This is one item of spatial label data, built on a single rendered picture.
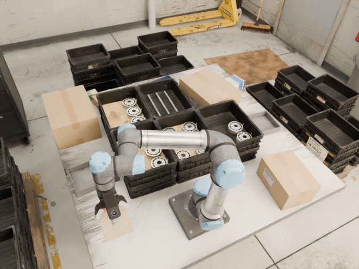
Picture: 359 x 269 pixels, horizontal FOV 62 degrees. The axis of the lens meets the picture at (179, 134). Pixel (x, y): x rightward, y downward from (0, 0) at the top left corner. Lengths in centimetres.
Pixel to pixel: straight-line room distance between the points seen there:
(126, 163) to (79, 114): 110
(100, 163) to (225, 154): 47
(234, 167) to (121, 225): 52
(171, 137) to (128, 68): 218
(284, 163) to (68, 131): 140
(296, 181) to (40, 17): 404
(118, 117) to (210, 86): 74
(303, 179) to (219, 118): 71
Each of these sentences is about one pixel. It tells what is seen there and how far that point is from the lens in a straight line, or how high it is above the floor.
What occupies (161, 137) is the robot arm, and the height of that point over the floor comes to 141.
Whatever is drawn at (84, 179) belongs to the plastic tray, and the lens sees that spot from 200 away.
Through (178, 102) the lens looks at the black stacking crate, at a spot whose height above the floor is 83.
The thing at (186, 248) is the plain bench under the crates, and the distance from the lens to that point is 171.
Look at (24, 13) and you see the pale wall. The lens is 484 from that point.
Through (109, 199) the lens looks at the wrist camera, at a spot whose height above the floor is 126.
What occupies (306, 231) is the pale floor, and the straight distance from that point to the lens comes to 279.
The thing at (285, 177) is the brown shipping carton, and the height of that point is 86.
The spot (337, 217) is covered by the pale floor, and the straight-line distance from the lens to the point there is 299.
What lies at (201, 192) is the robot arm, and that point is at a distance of 156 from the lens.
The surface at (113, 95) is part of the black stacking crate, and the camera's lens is 227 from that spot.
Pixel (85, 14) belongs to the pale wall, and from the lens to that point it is 496.
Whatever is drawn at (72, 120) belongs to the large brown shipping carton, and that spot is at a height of 90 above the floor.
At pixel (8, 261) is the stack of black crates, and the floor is 49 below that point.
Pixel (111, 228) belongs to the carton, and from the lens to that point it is 130.
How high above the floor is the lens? 226
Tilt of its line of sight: 45 degrees down
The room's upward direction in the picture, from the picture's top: 3 degrees clockwise
